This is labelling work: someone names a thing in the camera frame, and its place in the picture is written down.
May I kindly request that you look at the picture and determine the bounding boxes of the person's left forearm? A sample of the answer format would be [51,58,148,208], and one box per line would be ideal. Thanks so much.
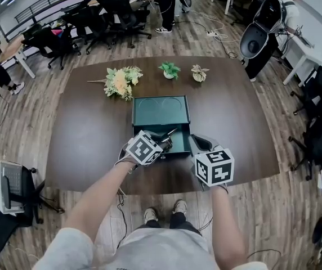
[64,150,139,243]

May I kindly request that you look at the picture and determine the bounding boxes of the black grey backpack shell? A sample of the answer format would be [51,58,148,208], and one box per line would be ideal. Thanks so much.
[239,0,288,60]

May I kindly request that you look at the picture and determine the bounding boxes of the person's left shoe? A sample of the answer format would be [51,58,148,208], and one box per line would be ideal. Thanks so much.
[143,206,159,224]

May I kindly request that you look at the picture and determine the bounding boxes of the gold metal tool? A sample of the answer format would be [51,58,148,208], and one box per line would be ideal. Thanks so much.
[159,127,178,153]

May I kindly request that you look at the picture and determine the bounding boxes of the small green potted plant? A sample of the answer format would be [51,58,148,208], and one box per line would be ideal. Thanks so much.
[158,61,181,80]

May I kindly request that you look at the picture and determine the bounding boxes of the wooden top white desk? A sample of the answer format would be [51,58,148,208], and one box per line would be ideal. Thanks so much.
[0,34,37,79]

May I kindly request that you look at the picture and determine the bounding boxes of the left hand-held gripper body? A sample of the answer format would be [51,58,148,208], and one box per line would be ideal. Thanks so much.
[125,129,176,167]

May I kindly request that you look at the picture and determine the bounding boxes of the person's right forearm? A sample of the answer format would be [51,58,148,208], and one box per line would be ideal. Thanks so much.
[210,184,248,267]

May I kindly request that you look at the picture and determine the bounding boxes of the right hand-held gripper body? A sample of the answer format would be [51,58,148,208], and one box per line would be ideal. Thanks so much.
[190,133,235,192]

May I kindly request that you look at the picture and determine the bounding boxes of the dark green drawer box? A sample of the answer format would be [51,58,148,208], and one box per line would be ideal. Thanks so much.
[132,94,193,160]

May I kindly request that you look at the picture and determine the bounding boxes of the person's shoe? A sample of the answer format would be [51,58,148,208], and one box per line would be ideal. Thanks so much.
[172,200,189,215]
[143,206,159,224]

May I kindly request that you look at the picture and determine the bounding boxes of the small beige potted plant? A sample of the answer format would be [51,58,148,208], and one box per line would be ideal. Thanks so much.
[190,64,210,83]

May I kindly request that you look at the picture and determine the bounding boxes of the person's right shoe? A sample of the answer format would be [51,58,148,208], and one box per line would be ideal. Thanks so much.
[172,200,189,215]

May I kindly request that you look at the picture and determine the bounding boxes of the artificial yellow flower bouquet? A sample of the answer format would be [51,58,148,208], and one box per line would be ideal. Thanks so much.
[87,65,144,101]

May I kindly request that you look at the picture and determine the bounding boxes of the person's grey shirt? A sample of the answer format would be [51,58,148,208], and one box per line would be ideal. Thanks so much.
[33,227,269,270]

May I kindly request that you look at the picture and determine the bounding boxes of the person's black trousers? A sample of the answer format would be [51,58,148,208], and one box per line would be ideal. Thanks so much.
[137,211,204,237]

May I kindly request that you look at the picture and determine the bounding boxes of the black metal railing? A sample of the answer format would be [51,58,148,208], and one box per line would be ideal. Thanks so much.
[14,0,94,36]

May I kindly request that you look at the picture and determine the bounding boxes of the black cable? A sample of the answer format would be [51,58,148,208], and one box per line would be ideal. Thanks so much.
[117,191,129,249]
[197,217,214,233]

